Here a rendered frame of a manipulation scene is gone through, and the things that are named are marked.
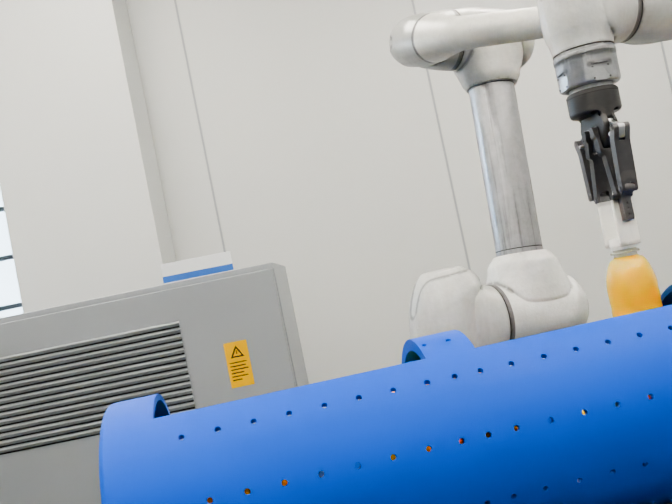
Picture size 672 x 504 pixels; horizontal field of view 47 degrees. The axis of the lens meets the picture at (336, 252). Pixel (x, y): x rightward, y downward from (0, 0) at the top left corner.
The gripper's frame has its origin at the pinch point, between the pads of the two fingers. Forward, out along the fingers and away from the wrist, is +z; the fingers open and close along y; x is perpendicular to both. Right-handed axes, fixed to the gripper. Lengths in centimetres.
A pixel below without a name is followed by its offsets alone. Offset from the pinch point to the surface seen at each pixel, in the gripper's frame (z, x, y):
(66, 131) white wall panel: -89, -122, -250
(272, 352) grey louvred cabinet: 19, -51, -142
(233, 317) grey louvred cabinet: 6, -61, -143
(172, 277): -11, -79, -161
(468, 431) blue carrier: 20.6, -33.3, 19.5
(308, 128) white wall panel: -75, -11, -266
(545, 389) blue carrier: 17.9, -22.8, 18.5
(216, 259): -14, -63, -161
